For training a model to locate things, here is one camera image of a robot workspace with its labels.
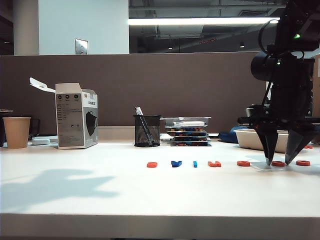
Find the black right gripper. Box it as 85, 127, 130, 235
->
237, 84, 320, 166

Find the flat magnet letter pack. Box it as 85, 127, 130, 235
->
166, 127, 208, 133
169, 141, 212, 147
169, 131, 210, 138
171, 136, 211, 142

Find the beige pulp fibre tray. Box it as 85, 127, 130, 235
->
234, 128, 291, 154

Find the navy blue rubber slipper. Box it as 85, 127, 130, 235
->
218, 124, 241, 144

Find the brown cardboard box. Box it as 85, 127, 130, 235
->
311, 53, 320, 145

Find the white labelled packet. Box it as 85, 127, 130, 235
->
172, 120, 206, 128

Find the clear plastic box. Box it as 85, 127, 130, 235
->
159, 116, 212, 130

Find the black mesh pen holder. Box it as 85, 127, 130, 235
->
132, 114, 162, 148

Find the brown desk partition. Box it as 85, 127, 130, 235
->
0, 51, 267, 135

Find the black and white pen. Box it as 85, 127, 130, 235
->
134, 106, 154, 146

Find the long ceiling light strip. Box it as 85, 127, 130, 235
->
128, 17, 281, 26

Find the white face mask box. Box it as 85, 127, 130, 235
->
29, 77, 99, 150

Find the small white plastic case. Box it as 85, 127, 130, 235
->
31, 137, 52, 146

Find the dark drinking glass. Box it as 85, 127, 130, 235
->
28, 118, 41, 141

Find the brown paper cup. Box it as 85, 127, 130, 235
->
2, 116, 32, 150

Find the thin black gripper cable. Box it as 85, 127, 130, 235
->
258, 19, 279, 107

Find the beige partition base rail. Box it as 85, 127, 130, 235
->
97, 126, 137, 143

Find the metal wall switch plate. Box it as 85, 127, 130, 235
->
74, 38, 89, 55

